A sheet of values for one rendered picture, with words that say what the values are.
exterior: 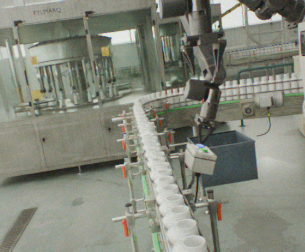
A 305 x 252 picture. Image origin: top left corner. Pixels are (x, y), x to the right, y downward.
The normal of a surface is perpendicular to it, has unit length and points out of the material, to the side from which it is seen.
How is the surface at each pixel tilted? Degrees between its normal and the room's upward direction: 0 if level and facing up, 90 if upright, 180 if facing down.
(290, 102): 90
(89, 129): 90
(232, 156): 90
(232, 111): 90
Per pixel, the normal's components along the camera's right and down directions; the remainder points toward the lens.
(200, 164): 0.08, 0.18
